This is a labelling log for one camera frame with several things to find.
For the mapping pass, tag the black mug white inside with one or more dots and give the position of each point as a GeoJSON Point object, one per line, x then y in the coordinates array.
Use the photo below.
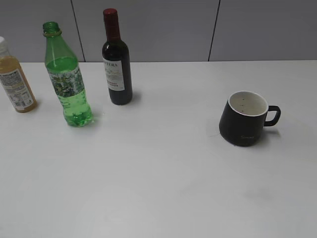
{"type": "Point", "coordinates": [244, 116]}

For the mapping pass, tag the green sprite bottle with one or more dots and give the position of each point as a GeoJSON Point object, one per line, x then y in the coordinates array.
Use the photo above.
{"type": "Point", "coordinates": [64, 72]}

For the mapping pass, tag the red wine bottle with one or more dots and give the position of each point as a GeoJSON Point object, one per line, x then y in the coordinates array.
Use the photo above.
{"type": "Point", "coordinates": [116, 61]}

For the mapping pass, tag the orange juice bottle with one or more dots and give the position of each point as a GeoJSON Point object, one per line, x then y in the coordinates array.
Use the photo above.
{"type": "Point", "coordinates": [14, 82]}

